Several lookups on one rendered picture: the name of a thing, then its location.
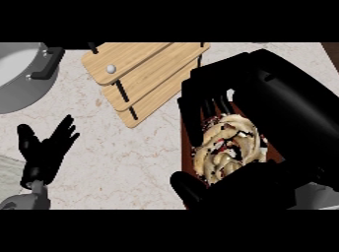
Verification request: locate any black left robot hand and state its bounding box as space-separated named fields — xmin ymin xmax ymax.
xmin=16 ymin=113 xmax=81 ymax=191

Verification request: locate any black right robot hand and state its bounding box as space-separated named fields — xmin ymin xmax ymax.
xmin=170 ymin=48 xmax=339 ymax=211

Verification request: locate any cream frosted cupcake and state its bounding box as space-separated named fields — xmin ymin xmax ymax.
xmin=190 ymin=112 xmax=270 ymax=187

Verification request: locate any wooden tiered shelf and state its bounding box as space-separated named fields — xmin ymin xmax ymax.
xmin=81 ymin=41 xmax=211 ymax=129

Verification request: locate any grey pot with black handle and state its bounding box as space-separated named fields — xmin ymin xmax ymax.
xmin=0 ymin=41 xmax=66 ymax=115

